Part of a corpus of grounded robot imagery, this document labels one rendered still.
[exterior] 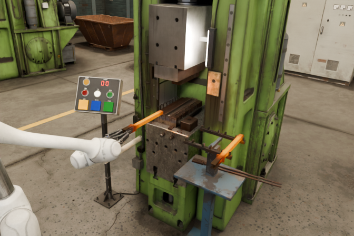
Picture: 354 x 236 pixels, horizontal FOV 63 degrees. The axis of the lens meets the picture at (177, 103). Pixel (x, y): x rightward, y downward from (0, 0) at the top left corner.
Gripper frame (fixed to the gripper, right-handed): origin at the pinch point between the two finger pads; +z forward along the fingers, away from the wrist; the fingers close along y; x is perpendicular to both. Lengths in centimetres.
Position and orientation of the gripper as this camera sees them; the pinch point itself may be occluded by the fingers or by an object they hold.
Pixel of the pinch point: (128, 129)
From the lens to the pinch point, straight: 179.9
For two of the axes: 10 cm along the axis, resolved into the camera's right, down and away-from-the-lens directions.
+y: 8.5, 2.3, -4.7
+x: 0.3, -9.2, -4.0
